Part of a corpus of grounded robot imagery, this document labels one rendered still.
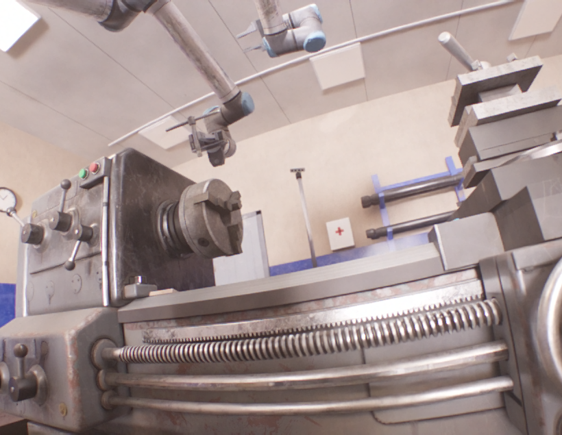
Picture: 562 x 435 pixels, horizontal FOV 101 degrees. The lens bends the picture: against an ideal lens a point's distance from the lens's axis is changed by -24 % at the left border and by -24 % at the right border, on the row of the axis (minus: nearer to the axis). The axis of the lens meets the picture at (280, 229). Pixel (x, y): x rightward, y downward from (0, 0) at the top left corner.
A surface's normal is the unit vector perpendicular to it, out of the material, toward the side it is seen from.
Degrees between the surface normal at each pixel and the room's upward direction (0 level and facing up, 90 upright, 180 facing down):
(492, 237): 90
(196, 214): 99
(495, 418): 90
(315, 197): 90
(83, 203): 90
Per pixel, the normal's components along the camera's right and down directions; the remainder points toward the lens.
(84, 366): 0.93, -0.22
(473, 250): -0.34, -0.18
